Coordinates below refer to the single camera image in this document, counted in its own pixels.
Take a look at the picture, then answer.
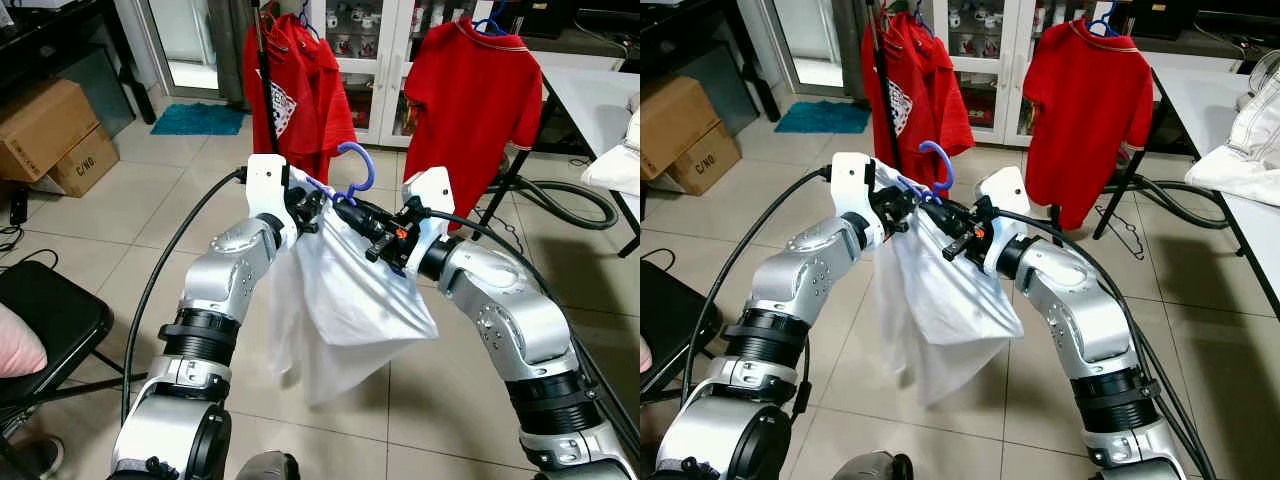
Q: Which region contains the large plain cardboard box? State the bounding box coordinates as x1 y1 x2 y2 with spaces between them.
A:
640 73 728 173
0 77 103 184

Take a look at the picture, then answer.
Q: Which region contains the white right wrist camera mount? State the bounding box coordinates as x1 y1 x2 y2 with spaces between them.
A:
399 166 457 278
978 166 1031 278

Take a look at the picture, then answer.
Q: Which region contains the grey curtain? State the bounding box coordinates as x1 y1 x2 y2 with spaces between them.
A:
205 0 257 109
835 0 877 101

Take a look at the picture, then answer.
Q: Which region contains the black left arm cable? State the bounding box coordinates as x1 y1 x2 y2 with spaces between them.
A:
680 166 837 406
118 166 251 426

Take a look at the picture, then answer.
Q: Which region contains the red polo shirt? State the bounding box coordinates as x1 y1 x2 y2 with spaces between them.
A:
1022 18 1156 233
402 17 547 234

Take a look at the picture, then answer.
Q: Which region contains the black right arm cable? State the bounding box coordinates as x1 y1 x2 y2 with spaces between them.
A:
995 207 1219 480
412 205 641 463

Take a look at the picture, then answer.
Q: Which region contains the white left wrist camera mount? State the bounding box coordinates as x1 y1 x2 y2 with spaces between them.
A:
830 152 885 249
244 152 301 248

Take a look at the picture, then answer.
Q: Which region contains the red shirt with white print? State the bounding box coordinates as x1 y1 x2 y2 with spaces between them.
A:
244 14 313 186
860 12 936 171

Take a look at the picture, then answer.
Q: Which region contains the aluminium sliding glass door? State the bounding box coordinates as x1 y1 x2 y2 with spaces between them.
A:
138 0 231 101
768 0 853 98

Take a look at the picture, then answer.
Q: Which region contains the grey sneaker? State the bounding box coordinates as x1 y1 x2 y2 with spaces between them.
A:
12 436 65 480

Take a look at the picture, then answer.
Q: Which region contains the black floor hose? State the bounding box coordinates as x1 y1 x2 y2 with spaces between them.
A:
490 175 621 233
1100 173 1233 233

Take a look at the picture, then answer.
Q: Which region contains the black floor cable tangle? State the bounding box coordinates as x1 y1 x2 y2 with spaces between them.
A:
0 185 63 273

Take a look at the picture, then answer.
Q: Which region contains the grey metal case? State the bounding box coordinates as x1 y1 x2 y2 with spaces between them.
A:
665 40 763 126
52 43 138 138

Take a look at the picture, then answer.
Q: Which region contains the plain red shirt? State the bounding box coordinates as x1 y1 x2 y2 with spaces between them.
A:
290 18 359 163
905 15 976 159

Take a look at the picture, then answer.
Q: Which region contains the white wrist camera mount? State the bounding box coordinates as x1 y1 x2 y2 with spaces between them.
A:
978 166 1031 278
244 152 301 248
399 166 457 278
830 152 885 249

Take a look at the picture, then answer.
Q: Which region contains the white table with black legs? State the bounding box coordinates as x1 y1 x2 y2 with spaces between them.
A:
1090 63 1280 341
478 66 641 263

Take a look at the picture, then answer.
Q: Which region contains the black folding chair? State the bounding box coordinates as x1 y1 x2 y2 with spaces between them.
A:
640 258 723 403
0 259 129 446

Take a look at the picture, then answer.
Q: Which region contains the teal floor mat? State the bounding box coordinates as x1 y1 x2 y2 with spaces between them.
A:
772 99 870 135
149 102 247 137

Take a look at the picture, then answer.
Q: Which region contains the purple plastic hanger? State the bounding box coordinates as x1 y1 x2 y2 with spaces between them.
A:
298 141 377 216
900 139 957 206

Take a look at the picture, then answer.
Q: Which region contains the cardboard box marked C/NO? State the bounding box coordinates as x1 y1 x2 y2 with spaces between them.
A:
665 120 744 197
45 122 122 200

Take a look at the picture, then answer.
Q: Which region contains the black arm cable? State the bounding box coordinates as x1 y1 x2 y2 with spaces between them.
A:
995 207 1219 480
680 166 837 406
412 205 641 463
118 166 251 426

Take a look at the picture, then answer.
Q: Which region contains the plain white T-shirt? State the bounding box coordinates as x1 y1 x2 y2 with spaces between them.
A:
870 165 1026 407
263 165 442 407

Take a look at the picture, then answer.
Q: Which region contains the black desk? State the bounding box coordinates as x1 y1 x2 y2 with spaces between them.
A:
640 0 783 123
0 0 158 128

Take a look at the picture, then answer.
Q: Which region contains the white glass door cabinet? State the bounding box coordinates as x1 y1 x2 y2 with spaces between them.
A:
925 0 1151 141
300 0 536 141

